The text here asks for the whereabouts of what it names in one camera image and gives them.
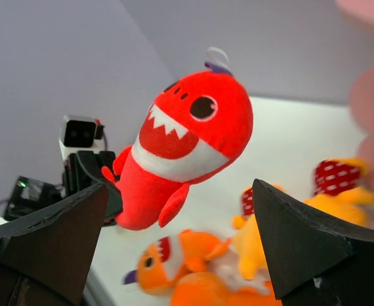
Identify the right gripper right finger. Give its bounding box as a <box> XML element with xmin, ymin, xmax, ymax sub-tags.
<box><xmin>252</xmin><ymin>179</ymin><xmax>374</xmax><ymax>306</ymax></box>

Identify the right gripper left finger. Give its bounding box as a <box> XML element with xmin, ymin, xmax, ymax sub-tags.
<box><xmin>0</xmin><ymin>184</ymin><xmax>108</xmax><ymax>305</ymax></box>

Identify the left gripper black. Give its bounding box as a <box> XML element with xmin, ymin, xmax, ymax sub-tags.
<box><xmin>3</xmin><ymin>150</ymin><xmax>123</xmax><ymax>225</ymax></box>

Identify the yellow plush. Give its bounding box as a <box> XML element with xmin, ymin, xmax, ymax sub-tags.
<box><xmin>304</xmin><ymin>157</ymin><xmax>374</xmax><ymax>227</ymax></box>
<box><xmin>231</xmin><ymin>187</ymin><xmax>268</xmax><ymax>280</ymax></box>

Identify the red shark plush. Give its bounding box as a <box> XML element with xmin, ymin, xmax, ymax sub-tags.
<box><xmin>101</xmin><ymin>47</ymin><xmax>254</xmax><ymax>231</ymax></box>

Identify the orange shark plush back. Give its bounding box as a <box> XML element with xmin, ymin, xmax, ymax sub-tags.
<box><xmin>169</xmin><ymin>272</ymin><xmax>282</xmax><ymax>306</ymax></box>

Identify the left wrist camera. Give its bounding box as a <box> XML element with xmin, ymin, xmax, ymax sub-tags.
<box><xmin>59</xmin><ymin>115</ymin><xmax>108</xmax><ymax>161</ymax></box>

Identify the orange shark plush facing camera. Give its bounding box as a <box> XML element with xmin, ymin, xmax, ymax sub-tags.
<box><xmin>122</xmin><ymin>229</ymin><xmax>231</xmax><ymax>296</ymax></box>

